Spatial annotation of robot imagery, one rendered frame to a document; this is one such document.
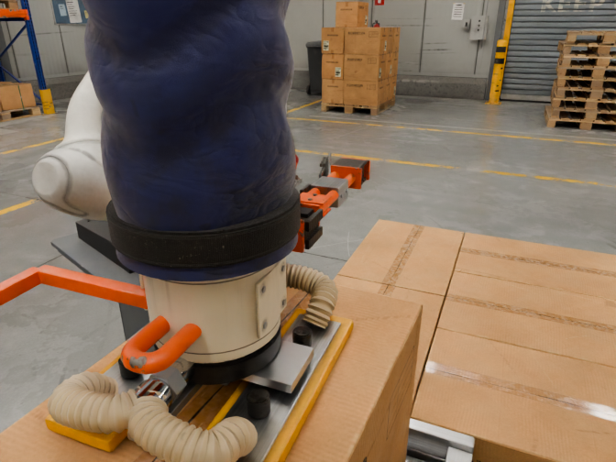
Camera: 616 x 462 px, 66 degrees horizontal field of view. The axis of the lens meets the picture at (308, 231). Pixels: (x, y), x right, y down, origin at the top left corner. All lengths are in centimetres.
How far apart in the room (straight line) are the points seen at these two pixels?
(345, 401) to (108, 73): 48
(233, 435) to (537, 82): 1014
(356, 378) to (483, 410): 65
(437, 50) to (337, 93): 298
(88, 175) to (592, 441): 118
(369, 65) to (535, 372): 709
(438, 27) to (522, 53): 168
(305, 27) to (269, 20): 1105
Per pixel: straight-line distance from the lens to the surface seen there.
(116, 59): 49
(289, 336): 73
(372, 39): 815
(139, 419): 54
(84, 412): 58
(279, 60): 50
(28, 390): 240
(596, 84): 799
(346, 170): 110
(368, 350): 76
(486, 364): 145
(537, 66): 1043
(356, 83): 829
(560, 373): 150
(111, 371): 72
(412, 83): 1066
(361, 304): 86
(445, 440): 113
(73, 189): 82
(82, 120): 92
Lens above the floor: 141
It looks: 24 degrees down
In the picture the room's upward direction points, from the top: straight up
